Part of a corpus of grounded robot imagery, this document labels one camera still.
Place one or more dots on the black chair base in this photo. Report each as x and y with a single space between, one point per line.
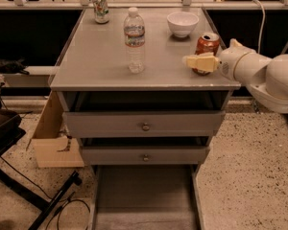
10 134

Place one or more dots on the grey top drawer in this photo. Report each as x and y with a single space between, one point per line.
109 114

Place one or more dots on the green white soda can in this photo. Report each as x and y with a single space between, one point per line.
100 11

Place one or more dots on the red coke can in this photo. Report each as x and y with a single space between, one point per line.
207 42

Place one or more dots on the white ceramic bowl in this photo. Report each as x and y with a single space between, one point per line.
182 23

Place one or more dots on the metal railing frame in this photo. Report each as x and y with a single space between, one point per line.
36 32

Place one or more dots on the grey drawer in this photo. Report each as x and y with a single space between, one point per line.
144 150
109 114
155 197

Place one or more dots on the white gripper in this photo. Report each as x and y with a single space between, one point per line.
228 63

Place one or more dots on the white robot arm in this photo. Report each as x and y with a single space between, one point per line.
264 77

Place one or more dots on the clear plastic water bottle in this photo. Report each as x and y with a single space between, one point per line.
134 33

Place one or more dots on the grey drawer cabinet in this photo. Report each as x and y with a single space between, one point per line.
159 43

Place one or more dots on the grey bottom drawer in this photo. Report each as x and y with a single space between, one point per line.
155 197

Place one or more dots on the black bag on rail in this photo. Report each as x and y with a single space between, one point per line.
8 66

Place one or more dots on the cardboard box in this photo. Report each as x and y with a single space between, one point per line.
54 147

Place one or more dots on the grey middle drawer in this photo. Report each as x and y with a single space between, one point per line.
144 150

